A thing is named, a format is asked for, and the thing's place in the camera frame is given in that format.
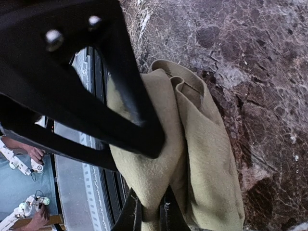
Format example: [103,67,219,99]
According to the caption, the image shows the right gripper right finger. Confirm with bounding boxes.
[160,185,190,231]

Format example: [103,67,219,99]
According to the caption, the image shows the black front rail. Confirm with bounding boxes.
[86,45,128,227]

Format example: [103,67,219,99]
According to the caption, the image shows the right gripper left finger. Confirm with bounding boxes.
[111,188,142,231]

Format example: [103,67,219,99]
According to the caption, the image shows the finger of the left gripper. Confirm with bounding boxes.
[0,96,117,171]
[0,0,165,159]

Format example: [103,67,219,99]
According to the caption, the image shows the olive green underwear white waistband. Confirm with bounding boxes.
[110,60,244,231]

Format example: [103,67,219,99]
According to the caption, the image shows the operator hand upper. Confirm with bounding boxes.
[26,146,45,165]

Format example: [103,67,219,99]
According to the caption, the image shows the operator hand lower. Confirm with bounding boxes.
[31,205,50,230]

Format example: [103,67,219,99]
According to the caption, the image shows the white slotted cable duct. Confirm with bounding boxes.
[73,50,110,231]

